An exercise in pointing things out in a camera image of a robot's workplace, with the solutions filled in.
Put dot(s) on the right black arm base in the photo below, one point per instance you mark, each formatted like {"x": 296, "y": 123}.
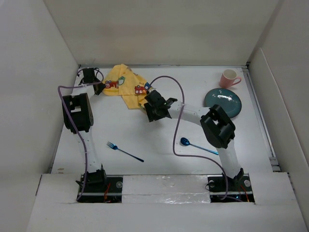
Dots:
{"x": 241, "y": 192}

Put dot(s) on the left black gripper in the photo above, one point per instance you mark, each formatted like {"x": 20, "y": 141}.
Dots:
{"x": 101, "y": 86}

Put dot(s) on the yellow cartoon vehicle cloth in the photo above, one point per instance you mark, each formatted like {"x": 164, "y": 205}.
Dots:
{"x": 122, "y": 81}

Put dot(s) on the pink ceramic mug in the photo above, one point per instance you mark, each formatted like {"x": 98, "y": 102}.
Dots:
{"x": 229, "y": 78}

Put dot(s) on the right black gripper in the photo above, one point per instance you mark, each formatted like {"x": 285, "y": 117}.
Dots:
{"x": 151, "y": 116}

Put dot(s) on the teal ceramic plate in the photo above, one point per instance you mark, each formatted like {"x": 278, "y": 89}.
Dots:
{"x": 225, "y": 98}

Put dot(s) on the white foam front block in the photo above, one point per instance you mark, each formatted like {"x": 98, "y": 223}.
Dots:
{"x": 168, "y": 189}

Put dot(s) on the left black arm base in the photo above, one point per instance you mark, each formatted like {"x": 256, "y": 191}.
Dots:
{"x": 108, "y": 192}

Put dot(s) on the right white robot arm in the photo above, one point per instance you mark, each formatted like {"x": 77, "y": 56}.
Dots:
{"x": 216, "y": 124}

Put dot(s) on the blue metal fork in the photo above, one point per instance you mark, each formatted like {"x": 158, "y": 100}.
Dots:
{"x": 115, "y": 147}

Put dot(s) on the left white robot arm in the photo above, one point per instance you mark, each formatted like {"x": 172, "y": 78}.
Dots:
{"x": 79, "y": 119}

